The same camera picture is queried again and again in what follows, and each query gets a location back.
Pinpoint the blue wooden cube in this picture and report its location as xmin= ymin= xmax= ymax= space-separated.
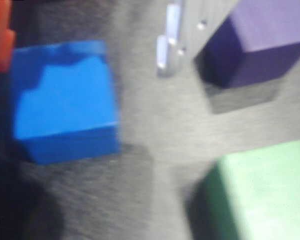
xmin=11 ymin=40 xmax=121 ymax=165

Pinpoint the purple wooden cube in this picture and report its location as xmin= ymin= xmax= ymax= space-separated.
xmin=194 ymin=0 xmax=300 ymax=89

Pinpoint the green wooden cube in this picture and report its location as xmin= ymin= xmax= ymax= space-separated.
xmin=189 ymin=139 xmax=300 ymax=240

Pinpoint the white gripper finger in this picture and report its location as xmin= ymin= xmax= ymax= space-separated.
xmin=156 ymin=0 xmax=240 ymax=78

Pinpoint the dark grey felt mat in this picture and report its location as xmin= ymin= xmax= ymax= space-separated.
xmin=0 ymin=0 xmax=300 ymax=240

